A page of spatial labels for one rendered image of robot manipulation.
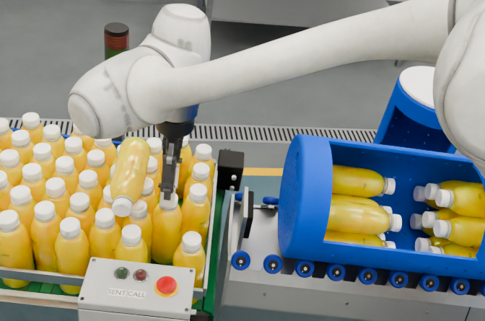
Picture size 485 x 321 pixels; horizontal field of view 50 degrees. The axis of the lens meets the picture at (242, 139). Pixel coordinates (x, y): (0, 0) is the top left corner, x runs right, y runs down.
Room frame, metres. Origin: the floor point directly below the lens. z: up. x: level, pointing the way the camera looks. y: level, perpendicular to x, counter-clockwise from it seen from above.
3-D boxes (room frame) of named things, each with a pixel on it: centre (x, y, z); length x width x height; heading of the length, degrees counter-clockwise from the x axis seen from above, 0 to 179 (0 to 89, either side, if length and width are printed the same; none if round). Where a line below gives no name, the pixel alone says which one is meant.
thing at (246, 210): (0.87, -0.04, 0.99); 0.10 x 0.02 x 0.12; 5
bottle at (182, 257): (0.70, 0.06, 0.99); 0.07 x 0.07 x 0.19
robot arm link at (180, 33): (0.79, 0.14, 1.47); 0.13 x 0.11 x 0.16; 155
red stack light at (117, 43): (1.20, 0.37, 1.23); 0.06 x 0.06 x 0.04
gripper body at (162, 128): (0.80, 0.13, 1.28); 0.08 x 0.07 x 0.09; 5
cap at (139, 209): (0.76, 0.19, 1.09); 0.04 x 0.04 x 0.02
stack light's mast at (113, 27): (1.20, 0.37, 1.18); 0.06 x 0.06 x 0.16
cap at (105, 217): (0.72, 0.25, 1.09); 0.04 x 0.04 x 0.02
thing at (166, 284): (0.57, 0.09, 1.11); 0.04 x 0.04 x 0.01
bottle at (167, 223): (0.80, 0.13, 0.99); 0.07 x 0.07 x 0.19
